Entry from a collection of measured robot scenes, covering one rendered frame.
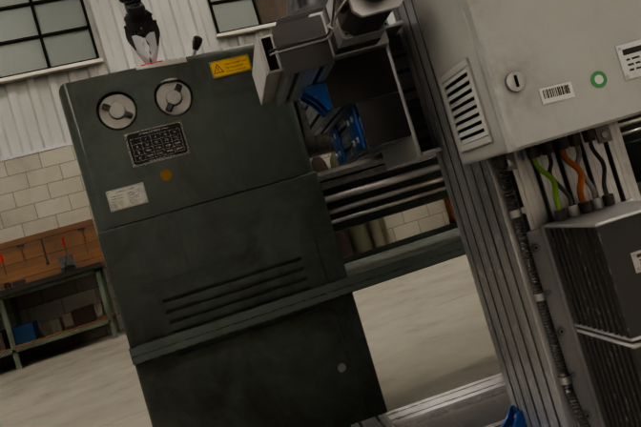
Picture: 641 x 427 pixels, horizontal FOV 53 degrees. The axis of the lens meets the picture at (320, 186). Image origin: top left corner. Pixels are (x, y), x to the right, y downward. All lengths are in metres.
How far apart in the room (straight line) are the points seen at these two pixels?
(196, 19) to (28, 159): 2.82
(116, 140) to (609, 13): 1.22
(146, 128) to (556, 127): 1.13
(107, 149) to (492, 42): 1.12
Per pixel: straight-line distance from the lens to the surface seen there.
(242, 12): 9.26
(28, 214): 8.66
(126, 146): 1.75
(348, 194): 1.90
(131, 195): 1.74
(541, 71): 0.95
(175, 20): 9.12
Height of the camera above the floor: 0.76
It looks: 2 degrees up
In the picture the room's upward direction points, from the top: 16 degrees counter-clockwise
